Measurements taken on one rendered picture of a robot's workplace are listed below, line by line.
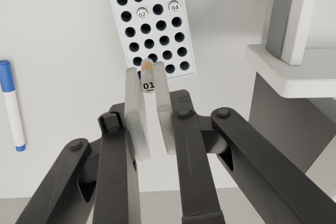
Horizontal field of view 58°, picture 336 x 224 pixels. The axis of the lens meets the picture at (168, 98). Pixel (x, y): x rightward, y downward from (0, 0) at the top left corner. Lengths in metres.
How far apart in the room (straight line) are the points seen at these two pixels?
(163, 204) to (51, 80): 1.30
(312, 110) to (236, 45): 0.44
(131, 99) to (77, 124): 0.31
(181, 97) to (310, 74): 0.16
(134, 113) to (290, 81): 0.17
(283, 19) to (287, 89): 0.08
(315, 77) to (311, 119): 0.53
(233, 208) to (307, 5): 1.54
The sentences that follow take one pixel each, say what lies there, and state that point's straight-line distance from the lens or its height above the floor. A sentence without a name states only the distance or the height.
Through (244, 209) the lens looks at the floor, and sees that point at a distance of 1.80.
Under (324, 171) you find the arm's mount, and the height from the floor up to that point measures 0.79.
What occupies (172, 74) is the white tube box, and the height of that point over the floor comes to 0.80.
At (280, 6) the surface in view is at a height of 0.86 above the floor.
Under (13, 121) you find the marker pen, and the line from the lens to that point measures 0.48.
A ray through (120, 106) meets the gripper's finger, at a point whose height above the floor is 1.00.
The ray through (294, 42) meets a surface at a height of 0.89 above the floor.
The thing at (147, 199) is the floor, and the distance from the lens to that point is 1.64.
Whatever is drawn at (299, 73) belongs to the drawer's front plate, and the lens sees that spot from 0.30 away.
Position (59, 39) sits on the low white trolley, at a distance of 0.43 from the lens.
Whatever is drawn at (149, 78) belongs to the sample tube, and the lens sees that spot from 0.21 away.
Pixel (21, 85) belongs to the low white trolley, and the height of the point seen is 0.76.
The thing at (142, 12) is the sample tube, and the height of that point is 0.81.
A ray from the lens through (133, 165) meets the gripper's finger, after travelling 0.16.
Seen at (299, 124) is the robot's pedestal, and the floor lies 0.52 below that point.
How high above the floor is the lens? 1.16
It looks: 63 degrees down
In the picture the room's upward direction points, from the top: 169 degrees clockwise
